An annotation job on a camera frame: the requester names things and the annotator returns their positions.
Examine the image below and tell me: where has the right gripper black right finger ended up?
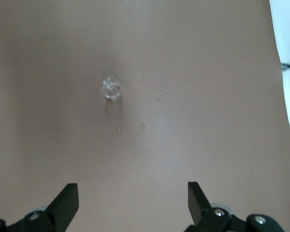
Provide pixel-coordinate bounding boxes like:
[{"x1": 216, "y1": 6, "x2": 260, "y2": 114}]
[{"x1": 188, "y1": 181, "x2": 285, "y2": 232}]

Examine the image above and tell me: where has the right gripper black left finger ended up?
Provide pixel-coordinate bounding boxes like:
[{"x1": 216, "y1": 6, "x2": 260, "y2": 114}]
[{"x1": 0, "y1": 183, "x2": 79, "y2": 232}]

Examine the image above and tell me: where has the small clear glass cup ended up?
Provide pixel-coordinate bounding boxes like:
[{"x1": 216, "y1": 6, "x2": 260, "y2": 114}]
[{"x1": 101, "y1": 76, "x2": 123, "y2": 100}]

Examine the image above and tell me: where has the brown table mat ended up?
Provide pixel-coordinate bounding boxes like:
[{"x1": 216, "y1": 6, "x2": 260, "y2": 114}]
[{"x1": 0, "y1": 0, "x2": 290, "y2": 232}]

